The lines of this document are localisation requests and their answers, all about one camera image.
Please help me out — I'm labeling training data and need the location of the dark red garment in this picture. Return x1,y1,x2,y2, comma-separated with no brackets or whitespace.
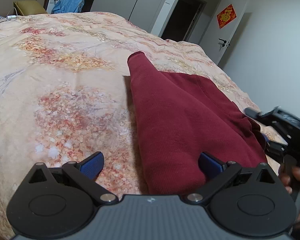
127,51,266,194

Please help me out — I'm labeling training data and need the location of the white bedroom door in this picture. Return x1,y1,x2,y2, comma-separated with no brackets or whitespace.
199,0,248,64

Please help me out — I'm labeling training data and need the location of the floral peach bed quilt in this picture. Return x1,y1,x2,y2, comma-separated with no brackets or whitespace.
0,11,288,240

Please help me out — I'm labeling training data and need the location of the red fu door poster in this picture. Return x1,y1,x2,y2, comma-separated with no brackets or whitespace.
217,4,237,29

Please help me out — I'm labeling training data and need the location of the blue cloth pile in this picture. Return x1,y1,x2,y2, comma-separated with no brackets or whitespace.
51,0,84,14

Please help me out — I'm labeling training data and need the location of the mustard yellow pillow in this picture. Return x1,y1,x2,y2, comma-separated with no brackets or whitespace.
13,0,47,16

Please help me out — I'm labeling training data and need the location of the white charger cable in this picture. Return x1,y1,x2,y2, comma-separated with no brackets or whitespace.
0,6,18,25

